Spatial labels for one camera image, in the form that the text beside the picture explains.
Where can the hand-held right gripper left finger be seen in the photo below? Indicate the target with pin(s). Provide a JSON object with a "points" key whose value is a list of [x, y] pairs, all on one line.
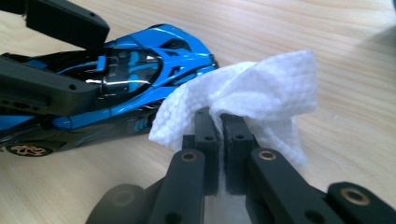
{"points": [[199, 174]]}

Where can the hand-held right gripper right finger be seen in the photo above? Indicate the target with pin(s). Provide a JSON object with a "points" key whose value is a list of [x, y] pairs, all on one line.
{"points": [[249, 168]]}

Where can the white wet wipe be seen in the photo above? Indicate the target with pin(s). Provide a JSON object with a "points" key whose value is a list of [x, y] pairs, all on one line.
{"points": [[264, 87]]}

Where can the blue toy car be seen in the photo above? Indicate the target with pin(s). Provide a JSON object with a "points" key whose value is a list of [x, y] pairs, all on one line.
{"points": [[174, 46]]}

